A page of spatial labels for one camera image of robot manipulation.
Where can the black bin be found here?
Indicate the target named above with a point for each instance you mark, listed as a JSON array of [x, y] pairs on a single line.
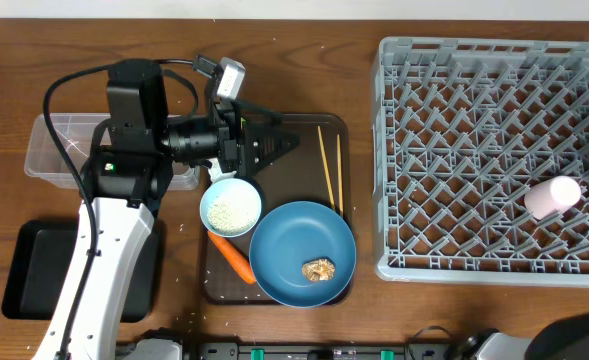
[[40, 262]]

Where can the wooden chopstick right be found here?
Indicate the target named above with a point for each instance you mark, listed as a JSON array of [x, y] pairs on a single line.
[[339, 175]]

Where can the orange carrot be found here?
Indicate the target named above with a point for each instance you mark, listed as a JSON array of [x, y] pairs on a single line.
[[235, 258]]

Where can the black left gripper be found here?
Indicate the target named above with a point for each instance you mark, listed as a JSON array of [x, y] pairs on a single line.
[[232, 145]]

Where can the gold foil wrapper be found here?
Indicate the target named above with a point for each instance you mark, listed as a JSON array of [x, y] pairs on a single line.
[[318, 270]]

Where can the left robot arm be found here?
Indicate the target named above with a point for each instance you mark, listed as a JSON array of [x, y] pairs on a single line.
[[127, 173]]

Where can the blue plate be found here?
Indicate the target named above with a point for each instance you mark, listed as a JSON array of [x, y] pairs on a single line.
[[293, 235]]

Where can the pink plastic cup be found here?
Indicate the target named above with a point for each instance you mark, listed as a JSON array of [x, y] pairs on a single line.
[[556, 195]]

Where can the clear plastic bin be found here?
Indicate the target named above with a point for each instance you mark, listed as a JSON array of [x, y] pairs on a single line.
[[75, 131]]

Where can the wooden chopstick left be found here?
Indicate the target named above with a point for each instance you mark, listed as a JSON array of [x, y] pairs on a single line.
[[326, 168]]

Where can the brown serving tray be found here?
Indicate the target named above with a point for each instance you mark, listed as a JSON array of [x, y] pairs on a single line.
[[297, 176]]

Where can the grey dishwasher rack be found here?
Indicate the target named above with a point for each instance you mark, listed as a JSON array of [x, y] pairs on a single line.
[[462, 130]]

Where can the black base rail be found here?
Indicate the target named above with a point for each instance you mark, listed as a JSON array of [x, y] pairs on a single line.
[[162, 344]]

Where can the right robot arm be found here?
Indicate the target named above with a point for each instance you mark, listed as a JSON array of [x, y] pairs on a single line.
[[565, 339]]

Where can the wooden chopstick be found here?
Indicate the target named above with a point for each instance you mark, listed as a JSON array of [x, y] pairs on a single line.
[[326, 168], [339, 175]]

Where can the light blue rice bowl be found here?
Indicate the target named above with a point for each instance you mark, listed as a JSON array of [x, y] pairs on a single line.
[[230, 207]]

